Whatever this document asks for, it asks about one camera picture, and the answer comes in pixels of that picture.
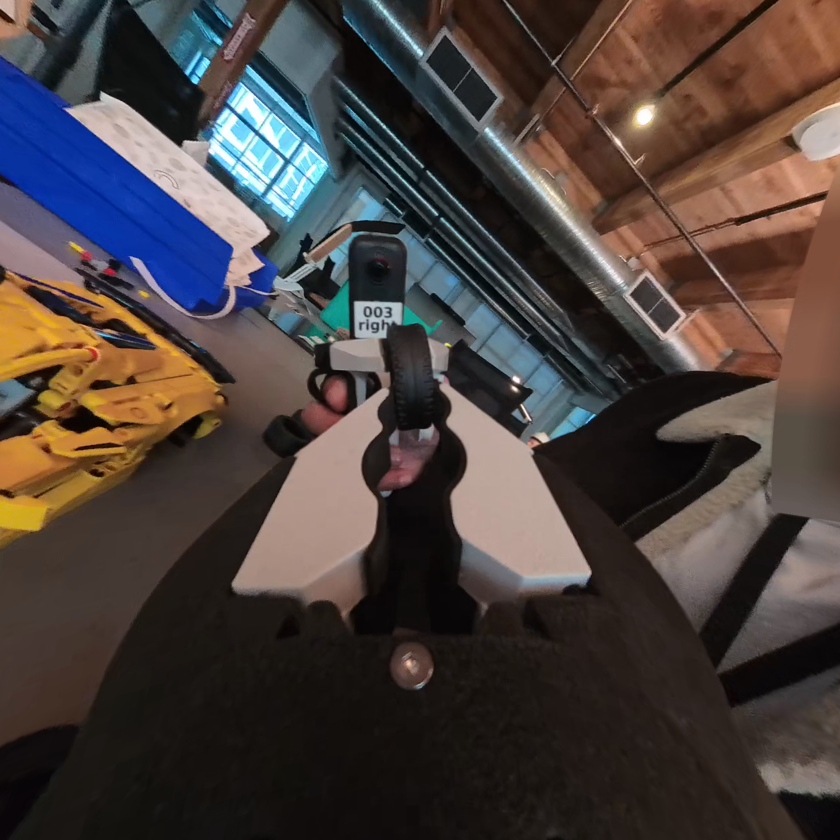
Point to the silver ceiling duct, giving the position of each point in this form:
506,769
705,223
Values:
558,197

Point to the white round ceiling device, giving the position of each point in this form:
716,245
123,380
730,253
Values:
817,134

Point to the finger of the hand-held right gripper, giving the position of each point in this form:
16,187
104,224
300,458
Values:
438,358
354,355

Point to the yellow toy brick car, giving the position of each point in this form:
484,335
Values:
98,407

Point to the grey shirt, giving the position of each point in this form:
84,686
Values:
689,571

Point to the cluster of small loose bricks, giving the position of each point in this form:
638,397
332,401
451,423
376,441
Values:
105,266

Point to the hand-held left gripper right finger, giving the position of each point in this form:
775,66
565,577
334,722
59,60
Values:
525,525

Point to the grey desk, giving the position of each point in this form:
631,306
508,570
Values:
131,558

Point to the person's right hand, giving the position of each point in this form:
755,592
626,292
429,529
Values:
403,469

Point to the teal green box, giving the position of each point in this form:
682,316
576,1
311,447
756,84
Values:
338,312

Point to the black toy car tyre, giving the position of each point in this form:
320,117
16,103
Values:
410,380
285,436

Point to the bright window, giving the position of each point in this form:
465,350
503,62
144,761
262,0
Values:
262,144

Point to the black standing panel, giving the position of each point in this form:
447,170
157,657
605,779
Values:
151,72

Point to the blue plastic bin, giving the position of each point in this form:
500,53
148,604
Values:
98,184

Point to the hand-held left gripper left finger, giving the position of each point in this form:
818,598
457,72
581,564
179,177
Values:
302,525

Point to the white air vent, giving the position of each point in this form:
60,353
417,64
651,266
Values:
654,303
459,77

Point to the dark tilted panel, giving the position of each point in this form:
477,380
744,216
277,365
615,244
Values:
485,380

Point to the brown wooden post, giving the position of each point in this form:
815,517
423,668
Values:
236,52

